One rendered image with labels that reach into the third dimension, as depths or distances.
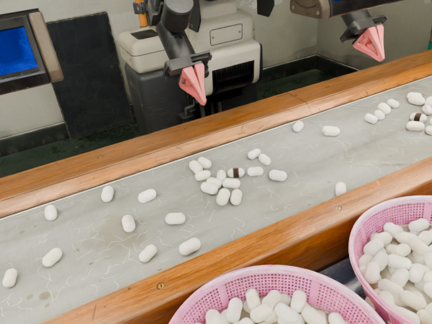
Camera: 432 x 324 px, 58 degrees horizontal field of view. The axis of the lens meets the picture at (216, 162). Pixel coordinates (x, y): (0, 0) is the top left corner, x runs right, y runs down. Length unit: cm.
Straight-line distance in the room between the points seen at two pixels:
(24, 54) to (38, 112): 230
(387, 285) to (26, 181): 68
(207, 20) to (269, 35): 185
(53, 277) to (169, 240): 18
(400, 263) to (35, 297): 52
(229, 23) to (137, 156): 67
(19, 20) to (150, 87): 114
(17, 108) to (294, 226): 233
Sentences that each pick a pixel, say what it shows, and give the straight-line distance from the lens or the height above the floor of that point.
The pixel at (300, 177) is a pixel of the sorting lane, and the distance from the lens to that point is 76.
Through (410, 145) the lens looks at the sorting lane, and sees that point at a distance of 89.
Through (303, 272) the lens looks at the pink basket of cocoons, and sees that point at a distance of 55.
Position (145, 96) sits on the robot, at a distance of 159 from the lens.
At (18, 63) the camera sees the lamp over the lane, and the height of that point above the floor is 107.
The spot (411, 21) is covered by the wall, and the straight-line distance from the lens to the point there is 277.
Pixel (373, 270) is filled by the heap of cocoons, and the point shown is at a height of 75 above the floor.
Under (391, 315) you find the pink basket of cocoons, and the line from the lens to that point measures 55.
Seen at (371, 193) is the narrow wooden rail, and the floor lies 76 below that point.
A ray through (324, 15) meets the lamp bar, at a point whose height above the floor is 105.
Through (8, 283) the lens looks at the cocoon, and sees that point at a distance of 67.
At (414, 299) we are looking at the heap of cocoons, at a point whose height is 74.
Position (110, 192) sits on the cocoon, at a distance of 76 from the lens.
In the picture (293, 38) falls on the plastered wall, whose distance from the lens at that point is 331.
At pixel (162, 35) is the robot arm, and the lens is 87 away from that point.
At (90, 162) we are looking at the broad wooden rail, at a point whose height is 76.
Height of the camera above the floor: 118
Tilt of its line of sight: 32 degrees down
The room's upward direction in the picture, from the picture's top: 7 degrees counter-clockwise
